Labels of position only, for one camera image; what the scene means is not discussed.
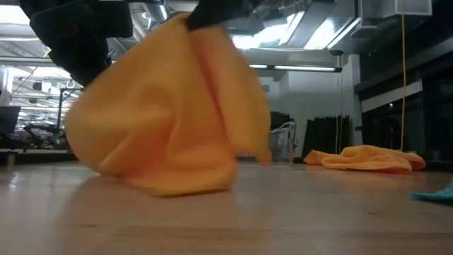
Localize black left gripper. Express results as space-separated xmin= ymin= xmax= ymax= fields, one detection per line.
xmin=49 ymin=37 xmax=113 ymax=87

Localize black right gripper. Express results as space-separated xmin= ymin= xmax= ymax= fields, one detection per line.
xmin=185 ymin=0 xmax=265 ymax=31

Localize orange microfiber towel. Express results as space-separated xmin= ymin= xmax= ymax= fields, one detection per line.
xmin=303 ymin=144 xmax=427 ymax=174
xmin=67 ymin=13 xmax=273 ymax=198

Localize teal microfiber towel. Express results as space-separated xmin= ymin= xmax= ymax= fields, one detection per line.
xmin=410 ymin=182 xmax=453 ymax=205

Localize black background monitor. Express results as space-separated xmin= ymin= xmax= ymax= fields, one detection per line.
xmin=0 ymin=106 xmax=21 ymax=135

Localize background work table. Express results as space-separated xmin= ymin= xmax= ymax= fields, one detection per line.
xmin=0 ymin=148 xmax=77 ymax=166

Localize long ceiling light bar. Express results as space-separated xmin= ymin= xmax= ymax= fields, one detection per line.
xmin=0 ymin=56 xmax=343 ymax=74

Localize clear plastic bin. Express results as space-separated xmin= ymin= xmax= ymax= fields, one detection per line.
xmin=268 ymin=121 xmax=297 ymax=166

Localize black curtain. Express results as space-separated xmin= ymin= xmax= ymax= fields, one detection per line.
xmin=304 ymin=115 xmax=351 ymax=157

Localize silver ceiling duct pipe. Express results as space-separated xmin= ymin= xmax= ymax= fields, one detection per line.
xmin=141 ymin=0 xmax=170 ymax=22

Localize black background gantry frame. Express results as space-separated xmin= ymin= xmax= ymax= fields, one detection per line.
xmin=56 ymin=87 xmax=83 ymax=135

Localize yellow extension cable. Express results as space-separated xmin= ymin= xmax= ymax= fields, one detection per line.
xmin=399 ymin=0 xmax=407 ymax=152

